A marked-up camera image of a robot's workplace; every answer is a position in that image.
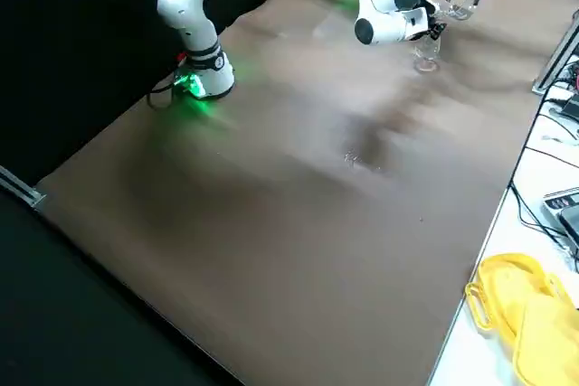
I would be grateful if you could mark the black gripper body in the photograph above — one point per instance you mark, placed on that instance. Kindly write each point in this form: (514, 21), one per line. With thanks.
(431, 16)

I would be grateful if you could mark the clear glass conical flask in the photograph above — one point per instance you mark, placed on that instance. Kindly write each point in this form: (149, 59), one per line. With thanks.
(427, 53)

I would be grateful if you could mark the clear glass beaker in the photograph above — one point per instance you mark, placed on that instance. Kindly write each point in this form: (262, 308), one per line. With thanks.
(459, 11)

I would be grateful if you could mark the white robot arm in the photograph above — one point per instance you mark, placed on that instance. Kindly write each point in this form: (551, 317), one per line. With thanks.
(194, 29)

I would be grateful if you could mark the grey digital scale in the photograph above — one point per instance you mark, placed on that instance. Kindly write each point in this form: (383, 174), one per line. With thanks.
(563, 212)

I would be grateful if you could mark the yellow plastic bag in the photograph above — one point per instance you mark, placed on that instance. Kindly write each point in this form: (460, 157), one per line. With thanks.
(543, 322)

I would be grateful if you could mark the aluminium profile post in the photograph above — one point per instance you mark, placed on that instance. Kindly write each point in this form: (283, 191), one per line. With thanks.
(554, 56)
(25, 191)

